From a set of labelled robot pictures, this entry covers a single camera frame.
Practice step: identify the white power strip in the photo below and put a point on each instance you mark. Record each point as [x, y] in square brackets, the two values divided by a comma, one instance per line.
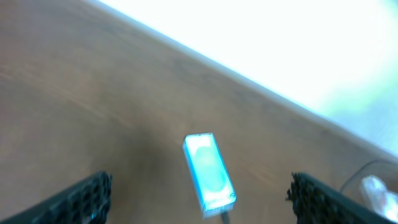
[379, 198]

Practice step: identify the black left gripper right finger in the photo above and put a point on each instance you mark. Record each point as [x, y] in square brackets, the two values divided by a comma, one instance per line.
[314, 202]

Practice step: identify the silver Galaxy smartphone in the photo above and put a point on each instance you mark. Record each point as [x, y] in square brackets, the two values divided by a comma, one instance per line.
[213, 186]

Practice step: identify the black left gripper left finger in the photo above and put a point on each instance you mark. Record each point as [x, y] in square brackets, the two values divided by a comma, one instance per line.
[87, 201]

